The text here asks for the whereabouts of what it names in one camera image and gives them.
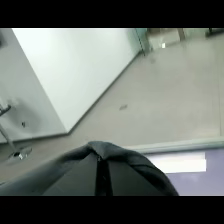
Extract silver frame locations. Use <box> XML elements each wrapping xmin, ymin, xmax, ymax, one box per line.
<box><xmin>125</xmin><ymin>137</ymin><xmax>224</xmax><ymax>155</ymax></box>

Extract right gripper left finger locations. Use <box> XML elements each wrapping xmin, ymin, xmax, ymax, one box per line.
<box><xmin>42</xmin><ymin>152</ymin><xmax>100</xmax><ymax>197</ymax></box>

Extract black garment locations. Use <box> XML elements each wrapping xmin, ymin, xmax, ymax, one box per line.
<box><xmin>0</xmin><ymin>140</ymin><xmax>180</xmax><ymax>197</ymax></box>

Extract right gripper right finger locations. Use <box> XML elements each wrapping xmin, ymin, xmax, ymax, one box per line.
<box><xmin>105</xmin><ymin>159</ymin><xmax>160</xmax><ymax>197</ymax></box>

